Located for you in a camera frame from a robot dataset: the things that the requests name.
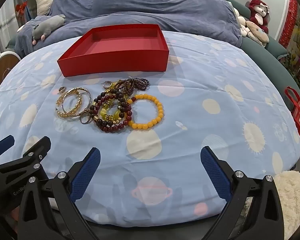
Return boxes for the yellow-green bead bracelet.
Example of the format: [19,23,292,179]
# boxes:
[99,99,127,123]

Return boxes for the white curtain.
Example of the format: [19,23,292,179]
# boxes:
[0,0,24,59]

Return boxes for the dark bead bracelet gold spacers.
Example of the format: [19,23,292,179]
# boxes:
[89,91,120,130]

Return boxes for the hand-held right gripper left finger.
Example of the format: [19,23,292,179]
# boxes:
[17,147,101,240]

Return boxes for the dark red bead bracelet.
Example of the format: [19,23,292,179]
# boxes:
[100,95,134,133]

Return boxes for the beige plush toys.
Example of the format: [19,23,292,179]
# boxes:
[234,7,270,47]

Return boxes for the red wall hanging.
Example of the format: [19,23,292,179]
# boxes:
[279,0,300,60]

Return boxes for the gold twisted bangle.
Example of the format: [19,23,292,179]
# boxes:
[55,91,82,118]

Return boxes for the thin rose gold bangle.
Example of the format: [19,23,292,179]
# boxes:
[64,87,92,117]

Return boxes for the small-bead garnet bracelet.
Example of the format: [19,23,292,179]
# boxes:
[112,78,150,98]

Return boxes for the printed light blue bedsheet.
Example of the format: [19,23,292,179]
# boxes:
[0,29,300,228]

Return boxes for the red monkey plush toy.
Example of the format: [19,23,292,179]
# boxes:
[248,0,270,34]

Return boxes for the red bow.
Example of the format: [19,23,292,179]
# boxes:
[15,1,28,14]

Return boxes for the blue curtain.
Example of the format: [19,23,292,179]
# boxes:
[22,0,38,22]

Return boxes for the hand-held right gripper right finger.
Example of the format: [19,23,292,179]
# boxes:
[201,146,284,240]

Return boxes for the blue-grey duvet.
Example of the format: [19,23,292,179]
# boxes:
[15,0,242,58]

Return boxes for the yellow bead bracelet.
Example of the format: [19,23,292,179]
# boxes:
[128,93,164,130]

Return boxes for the grey plush toy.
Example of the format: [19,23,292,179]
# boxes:
[32,14,66,46]

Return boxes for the round wooden side table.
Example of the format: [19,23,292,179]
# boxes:
[0,51,22,93]

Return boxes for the silver ring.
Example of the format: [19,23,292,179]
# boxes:
[79,111,92,125]

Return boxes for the white fluffy rug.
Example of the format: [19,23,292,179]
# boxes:
[274,171,300,240]

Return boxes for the red cardboard box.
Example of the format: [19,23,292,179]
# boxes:
[57,24,170,77]

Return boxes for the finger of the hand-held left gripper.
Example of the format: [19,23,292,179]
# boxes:
[0,136,52,184]
[0,135,15,167]

